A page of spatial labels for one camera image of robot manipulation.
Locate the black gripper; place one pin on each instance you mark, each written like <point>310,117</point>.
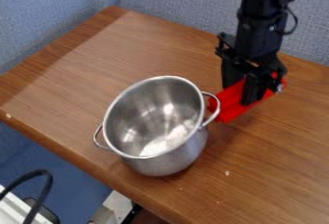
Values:
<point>264,71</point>

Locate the red block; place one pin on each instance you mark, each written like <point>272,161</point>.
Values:
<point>231,99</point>

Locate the stainless steel metal pot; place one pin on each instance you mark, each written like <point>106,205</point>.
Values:
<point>156,125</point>

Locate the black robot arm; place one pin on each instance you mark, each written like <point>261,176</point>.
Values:
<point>249,52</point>

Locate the white box under table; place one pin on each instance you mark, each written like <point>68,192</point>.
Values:
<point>114,210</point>

